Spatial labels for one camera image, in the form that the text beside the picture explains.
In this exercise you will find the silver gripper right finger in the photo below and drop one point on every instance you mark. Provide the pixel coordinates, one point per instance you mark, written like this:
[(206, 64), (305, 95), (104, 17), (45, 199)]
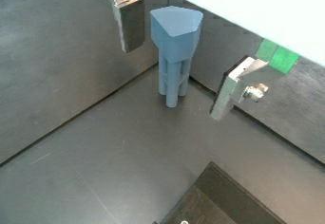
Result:
[(243, 82)]

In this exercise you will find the black curved holder stand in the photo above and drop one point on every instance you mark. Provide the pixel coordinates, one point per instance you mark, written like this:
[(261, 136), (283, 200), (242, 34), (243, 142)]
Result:
[(217, 200)]

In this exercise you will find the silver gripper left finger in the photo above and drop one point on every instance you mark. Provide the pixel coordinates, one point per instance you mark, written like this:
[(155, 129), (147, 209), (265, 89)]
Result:
[(128, 15)]

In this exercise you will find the blue three prong peg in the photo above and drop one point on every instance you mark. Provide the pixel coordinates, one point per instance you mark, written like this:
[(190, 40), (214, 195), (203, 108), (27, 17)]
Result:
[(175, 30)]

